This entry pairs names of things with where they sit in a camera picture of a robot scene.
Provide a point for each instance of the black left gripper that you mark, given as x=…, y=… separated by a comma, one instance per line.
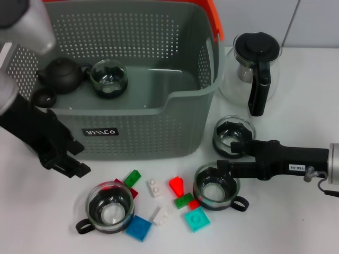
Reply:
x=34, y=127

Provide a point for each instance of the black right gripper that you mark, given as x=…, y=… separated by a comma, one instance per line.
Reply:
x=291, y=164

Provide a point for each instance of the glass teacup with black holder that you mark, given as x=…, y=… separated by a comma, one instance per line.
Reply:
x=212, y=197
x=108, y=87
x=110, y=214
x=233, y=129

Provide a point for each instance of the dark clay small teacup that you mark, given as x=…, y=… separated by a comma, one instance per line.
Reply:
x=43, y=99

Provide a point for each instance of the grey perforated storage bin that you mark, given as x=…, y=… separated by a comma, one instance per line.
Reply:
x=145, y=127

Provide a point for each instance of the small red brick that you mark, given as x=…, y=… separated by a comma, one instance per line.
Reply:
x=106, y=188
x=194, y=205

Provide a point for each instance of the green brick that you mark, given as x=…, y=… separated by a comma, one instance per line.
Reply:
x=132, y=178
x=182, y=201

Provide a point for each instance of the red sloped brick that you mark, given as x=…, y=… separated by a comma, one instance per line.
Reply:
x=177, y=185

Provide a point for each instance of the dark red long brick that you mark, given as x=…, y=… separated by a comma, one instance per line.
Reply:
x=134, y=193

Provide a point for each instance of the teal square plate brick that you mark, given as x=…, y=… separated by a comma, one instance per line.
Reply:
x=196, y=219

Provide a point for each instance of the dark clay teapot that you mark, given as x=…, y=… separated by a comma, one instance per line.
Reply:
x=61, y=76

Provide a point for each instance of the glass pot with black lid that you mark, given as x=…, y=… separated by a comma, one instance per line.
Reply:
x=260, y=76

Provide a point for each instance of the white two-stud brick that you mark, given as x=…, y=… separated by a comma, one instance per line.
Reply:
x=155, y=188

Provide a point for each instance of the blue square plate brick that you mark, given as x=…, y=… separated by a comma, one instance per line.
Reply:
x=139, y=228

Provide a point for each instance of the left wrist camera housing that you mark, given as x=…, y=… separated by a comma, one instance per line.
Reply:
x=37, y=29

